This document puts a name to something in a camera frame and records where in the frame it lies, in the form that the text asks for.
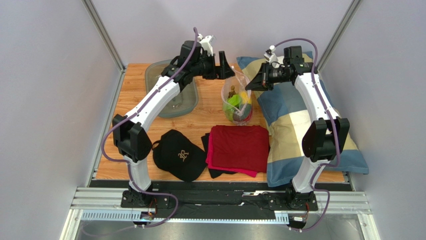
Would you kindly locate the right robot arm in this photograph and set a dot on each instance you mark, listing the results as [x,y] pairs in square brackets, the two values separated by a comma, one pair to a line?
[325,138]

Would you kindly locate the brown longan bunch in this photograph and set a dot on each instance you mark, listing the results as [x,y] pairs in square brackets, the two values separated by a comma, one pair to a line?
[232,92]

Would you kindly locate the pink folded cloth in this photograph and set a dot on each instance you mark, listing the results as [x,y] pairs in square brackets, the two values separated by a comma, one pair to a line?
[233,171]

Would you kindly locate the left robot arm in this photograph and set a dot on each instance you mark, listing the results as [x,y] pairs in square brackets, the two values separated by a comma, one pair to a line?
[130,132]

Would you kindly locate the red bell pepper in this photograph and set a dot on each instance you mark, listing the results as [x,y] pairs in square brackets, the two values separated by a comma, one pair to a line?
[249,115]

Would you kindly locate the yellow lemon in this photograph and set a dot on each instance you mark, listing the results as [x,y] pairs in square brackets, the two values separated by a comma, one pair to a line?
[245,98]

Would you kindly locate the right aluminium frame post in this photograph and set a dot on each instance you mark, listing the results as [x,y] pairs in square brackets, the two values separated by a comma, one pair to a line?
[339,32]

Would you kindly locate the aluminium frame post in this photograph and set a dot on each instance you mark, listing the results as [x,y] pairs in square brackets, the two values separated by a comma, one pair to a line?
[103,32]
[339,32]

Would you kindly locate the green apple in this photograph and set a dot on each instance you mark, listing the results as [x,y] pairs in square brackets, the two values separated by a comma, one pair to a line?
[229,114]

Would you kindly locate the grey plastic food tray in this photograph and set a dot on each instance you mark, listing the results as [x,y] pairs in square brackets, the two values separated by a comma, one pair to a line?
[180,105]

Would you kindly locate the black folded cloth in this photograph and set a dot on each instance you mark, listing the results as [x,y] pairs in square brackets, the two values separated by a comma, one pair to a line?
[214,173]

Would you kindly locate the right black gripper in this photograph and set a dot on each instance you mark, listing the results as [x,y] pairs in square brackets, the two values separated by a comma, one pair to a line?
[265,76]

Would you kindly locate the clear zip top bag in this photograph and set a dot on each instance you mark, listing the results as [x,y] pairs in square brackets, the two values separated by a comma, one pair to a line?
[239,81]

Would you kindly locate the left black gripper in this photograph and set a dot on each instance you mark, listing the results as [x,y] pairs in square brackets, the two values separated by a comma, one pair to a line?
[224,71]

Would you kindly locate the dark green avocado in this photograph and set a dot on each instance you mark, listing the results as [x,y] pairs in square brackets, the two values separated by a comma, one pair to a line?
[239,116]

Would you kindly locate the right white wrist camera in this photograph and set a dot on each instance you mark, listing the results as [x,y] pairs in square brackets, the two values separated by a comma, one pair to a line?
[274,60]

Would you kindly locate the black baseball cap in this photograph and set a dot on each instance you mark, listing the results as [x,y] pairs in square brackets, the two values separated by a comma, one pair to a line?
[176,154]

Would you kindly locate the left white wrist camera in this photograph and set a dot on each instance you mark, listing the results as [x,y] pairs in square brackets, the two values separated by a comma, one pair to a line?
[207,43]

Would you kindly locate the dark red folded cloth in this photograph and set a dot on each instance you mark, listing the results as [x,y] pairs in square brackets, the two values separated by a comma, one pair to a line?
[243,149]

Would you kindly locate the left aluminium frame post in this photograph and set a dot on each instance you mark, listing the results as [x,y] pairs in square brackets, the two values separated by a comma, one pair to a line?
[103,32]

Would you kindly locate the green star fruit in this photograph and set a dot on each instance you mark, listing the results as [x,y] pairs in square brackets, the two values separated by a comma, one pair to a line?
[232,103]

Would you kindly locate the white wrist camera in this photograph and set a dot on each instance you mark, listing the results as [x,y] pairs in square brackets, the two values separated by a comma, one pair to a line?
[207,43]
[274,60]

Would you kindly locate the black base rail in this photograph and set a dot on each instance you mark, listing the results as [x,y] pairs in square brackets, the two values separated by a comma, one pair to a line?
[213,199]

